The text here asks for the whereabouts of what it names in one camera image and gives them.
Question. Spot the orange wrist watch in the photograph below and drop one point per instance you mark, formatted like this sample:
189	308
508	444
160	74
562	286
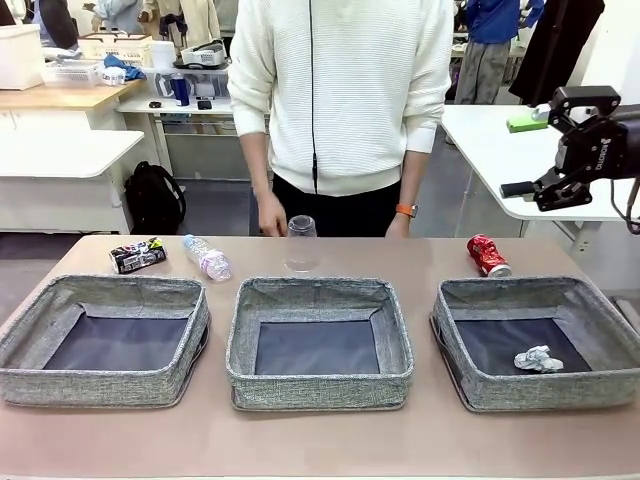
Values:
406	210

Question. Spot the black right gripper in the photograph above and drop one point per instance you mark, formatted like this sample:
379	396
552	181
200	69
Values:
595	147

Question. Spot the white knit sweater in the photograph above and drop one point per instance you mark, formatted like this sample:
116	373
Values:
360	90

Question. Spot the person in light blue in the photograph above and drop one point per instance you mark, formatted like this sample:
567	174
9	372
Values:
112	12

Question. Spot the white storage box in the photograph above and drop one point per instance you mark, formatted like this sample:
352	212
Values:
20	60

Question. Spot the crumpled white paper ball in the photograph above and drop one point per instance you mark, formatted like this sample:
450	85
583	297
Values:
537	360

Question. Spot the person's left hand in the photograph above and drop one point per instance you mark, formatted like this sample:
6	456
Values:
399	227

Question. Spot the white plastic jar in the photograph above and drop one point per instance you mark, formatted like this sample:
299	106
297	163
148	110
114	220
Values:
162	55

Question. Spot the large white table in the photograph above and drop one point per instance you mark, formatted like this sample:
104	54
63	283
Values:
490	150

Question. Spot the white shelf table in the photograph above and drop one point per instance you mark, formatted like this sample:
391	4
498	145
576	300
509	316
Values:
140	106

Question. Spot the white mesh plastic basket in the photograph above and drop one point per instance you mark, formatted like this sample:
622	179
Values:
70	75

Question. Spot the white projector device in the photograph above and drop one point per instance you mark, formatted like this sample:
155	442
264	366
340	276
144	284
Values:
202	55

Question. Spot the person in blue jacket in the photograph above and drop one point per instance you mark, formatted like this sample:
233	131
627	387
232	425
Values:
492	20

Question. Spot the person in dark clothes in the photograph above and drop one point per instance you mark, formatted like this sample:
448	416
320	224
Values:
57	20

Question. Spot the crushed red drink can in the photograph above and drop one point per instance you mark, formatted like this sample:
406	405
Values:
487	257

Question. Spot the black trousers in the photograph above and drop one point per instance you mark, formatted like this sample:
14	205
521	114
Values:
340	215

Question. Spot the blue cloth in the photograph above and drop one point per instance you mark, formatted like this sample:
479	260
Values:
131	71

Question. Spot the person's left forearm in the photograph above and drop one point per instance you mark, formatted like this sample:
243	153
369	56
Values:
414	177

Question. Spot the person's right forearm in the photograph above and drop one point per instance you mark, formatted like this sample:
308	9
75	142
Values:
256	165

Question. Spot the wooden top desk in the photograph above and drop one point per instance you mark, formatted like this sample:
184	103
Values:
50	100

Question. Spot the grey fabric basket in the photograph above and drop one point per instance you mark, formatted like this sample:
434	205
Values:
100	387
550	392
320	392

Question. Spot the person's right hand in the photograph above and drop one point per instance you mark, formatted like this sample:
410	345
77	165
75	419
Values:
272	215

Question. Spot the blue drink bottle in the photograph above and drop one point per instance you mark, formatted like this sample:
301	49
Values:
181	92

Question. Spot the black hanging coat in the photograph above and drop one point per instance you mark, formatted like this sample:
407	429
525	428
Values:
555	50

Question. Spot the black backpack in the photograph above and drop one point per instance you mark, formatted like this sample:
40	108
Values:
152	200

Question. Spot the clear plastic storage bin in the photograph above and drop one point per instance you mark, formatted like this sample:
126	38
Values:
210	82

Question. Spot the black snack wrapper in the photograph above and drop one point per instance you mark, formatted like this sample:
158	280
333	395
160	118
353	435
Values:
137	257

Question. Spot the white printed packet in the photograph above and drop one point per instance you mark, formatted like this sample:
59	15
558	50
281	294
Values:
112	76

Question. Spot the beige hanging coat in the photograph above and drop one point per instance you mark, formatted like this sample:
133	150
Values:
200	20

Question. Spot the clear plastic cup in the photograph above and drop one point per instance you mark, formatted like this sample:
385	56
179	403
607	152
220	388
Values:
301	245

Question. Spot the small black box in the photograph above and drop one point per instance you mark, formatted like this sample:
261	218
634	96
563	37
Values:
204	104

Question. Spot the clear plastic bottle pink label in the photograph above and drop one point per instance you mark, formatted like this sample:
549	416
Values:
212	262

